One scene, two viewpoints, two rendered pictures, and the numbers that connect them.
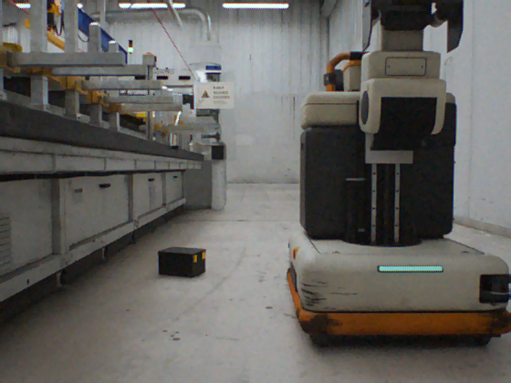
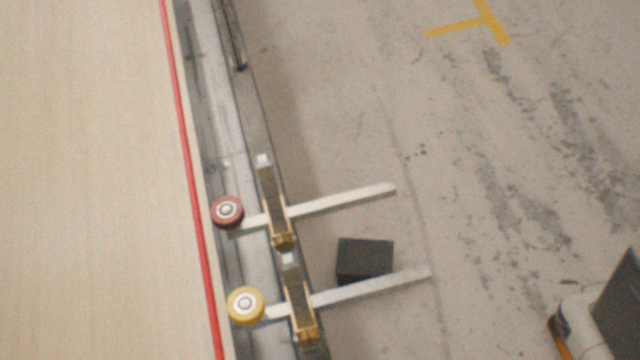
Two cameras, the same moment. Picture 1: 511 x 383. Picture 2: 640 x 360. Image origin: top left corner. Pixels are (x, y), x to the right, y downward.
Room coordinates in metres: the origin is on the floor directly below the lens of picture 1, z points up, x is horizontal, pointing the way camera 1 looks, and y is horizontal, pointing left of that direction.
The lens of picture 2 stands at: (1.26, 0.63, 2.12)
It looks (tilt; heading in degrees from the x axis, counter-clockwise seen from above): 53 degrees down; 354
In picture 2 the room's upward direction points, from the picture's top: 9 degrees counter-clockwise
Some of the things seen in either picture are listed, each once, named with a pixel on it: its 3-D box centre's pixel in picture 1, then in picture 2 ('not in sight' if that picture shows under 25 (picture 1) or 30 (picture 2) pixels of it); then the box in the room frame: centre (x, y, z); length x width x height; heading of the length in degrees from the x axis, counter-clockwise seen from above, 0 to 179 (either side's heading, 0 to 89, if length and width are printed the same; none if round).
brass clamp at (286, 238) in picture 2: (115, 107); (279, 224); (2.13, 0.64, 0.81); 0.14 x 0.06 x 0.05; 1
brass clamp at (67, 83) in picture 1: (74, 84); not in sight; (1.63, 0.63, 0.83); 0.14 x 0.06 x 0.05; 1
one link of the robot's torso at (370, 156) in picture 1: (415, 124); not in sight; (1.49, -0.50, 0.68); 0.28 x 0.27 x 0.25; 90
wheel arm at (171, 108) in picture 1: (135, 108); (311, 210); (2.15, 0.56, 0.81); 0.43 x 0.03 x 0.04; 91
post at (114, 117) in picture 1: (113, 95); (278, 220); (2.11, 0.64, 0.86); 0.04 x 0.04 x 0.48; 1
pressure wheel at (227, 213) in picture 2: not in sight; (230, 221); (2.14, 0.75, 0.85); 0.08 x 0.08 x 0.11
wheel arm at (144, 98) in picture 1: (119, 100); (337, 298); (1.90, 0.55, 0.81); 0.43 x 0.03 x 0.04; 91
